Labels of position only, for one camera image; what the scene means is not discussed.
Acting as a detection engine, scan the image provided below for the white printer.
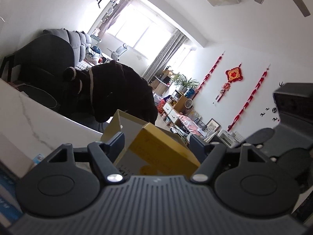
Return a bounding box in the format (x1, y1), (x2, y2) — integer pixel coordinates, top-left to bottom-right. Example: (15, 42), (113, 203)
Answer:
(218, 129), (239, 149)

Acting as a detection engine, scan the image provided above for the yellow cartoon medicine box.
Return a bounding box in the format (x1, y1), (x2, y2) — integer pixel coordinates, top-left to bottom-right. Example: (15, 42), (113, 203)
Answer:
(32, 154), (45, 165)

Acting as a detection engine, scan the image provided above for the green potted plant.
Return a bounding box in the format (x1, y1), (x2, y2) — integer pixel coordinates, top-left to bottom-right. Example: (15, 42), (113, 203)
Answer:
(172, 73), (199, 93)

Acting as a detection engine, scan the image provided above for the large blue medicine box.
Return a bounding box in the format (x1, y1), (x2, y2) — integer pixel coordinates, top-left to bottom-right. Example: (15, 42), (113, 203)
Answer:
(1, 170), (23, 227)

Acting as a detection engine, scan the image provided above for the black fluffy coat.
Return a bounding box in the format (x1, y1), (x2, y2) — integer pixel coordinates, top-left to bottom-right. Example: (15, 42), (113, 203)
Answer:
(62, 60), (158, 124)

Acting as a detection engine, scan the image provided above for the white tv cabinet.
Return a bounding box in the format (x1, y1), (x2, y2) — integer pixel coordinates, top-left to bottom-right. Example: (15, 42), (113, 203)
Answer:
(161, 102), (191, 144)

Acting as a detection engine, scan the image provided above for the yellow orange medicine box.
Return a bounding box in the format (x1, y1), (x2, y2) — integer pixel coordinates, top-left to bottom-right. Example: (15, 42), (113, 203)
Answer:
(114, 123), (200, 178)

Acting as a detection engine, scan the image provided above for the large tan cardboard box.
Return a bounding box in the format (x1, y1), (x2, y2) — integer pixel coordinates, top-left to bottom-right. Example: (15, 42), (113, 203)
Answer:
(100, 110), (187, 153)

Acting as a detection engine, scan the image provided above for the red chinese knot ornament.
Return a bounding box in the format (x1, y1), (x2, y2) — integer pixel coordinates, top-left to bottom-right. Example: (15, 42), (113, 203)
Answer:
(215, 63), (243, 102)

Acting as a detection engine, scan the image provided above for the white office chair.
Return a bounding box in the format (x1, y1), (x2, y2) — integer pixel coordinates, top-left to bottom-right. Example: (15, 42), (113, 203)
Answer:
(111, 43), (128, 61)

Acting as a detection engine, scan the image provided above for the black dining chair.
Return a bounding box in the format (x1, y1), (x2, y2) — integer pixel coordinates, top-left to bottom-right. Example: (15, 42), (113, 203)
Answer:
(1, 33), (75, 111)

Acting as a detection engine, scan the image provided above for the grey sofa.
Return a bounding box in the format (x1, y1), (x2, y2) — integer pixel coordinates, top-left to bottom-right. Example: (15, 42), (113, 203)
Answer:
(43, 29), (91, 66)

